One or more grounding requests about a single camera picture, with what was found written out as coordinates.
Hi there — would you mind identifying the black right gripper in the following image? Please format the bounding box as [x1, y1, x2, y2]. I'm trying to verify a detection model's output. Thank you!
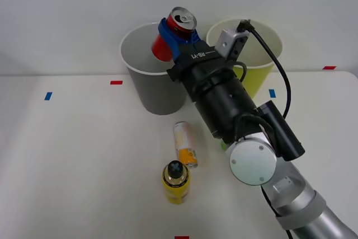
[157, 17, 239, 82]

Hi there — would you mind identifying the red drink can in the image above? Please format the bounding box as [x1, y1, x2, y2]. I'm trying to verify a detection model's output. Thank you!
[150, 6, 198, 62]

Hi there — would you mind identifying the grey plastic waste bin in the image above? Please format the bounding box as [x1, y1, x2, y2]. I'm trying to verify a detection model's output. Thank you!
[119, 22, 194, 116]

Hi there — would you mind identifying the yellow-green plastic waste bin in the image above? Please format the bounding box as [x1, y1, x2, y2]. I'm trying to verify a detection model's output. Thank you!
[206, 17, 283, 100]

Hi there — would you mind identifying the yellow bottle with black cap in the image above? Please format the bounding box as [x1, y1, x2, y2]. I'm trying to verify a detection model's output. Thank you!
[161, 160, 193, 205]

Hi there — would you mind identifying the white and orange drink can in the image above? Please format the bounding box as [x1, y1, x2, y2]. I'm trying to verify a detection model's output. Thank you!
[172, 121, 200, 169]

